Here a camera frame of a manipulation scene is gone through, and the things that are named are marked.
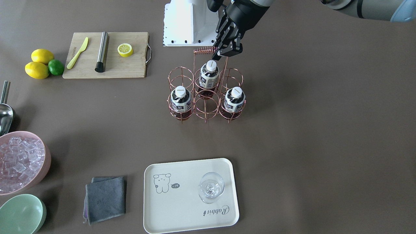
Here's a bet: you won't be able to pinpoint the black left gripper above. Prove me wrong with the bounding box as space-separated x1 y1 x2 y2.
212 0 270 61

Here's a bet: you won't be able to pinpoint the tea bottle white cap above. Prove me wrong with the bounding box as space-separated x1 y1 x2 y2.
170 85 192 121
220 86 246 120
197 60 219 99

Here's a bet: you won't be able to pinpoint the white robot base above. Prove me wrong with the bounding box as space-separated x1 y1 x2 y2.
162 0 219 46

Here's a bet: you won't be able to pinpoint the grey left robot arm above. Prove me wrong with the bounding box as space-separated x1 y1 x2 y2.
207 0 416 61

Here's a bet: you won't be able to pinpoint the half lemon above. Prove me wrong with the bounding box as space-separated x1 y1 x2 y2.
117 43 134 58

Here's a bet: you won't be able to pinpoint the bamboo cutting board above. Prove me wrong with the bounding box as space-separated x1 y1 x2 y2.
62 32 149 79

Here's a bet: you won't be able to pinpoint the steel muddler black tip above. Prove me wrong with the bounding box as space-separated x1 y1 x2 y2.
95 32 109 73

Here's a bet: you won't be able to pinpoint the clear wine glass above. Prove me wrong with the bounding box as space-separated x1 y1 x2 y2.
199 172 225 203

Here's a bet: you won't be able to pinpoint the yellow plastic knife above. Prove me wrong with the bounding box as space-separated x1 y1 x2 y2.
66 37 89 69

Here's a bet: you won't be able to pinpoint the cream rabbit tray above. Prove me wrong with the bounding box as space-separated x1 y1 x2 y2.
144 158 240 234

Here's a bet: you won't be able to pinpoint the green lime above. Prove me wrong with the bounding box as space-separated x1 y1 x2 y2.
48 59 65 76

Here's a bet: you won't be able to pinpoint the yellow lemon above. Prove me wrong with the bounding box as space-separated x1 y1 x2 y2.
25 62 50 79
31 48 55 65

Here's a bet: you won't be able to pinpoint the grey folded cloth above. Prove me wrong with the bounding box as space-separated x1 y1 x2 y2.
83 176 126 225

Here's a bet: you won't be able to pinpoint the metal ice scoop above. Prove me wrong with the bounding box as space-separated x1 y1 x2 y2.
0 81 15 136

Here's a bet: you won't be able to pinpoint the pink bowl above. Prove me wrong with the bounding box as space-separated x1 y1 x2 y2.
1 131 51 196

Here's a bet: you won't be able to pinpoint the clear ice cubes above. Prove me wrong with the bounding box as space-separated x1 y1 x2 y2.
0 136 46 194

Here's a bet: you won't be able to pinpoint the green bowl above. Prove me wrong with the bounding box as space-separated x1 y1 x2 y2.
0 194 46 234

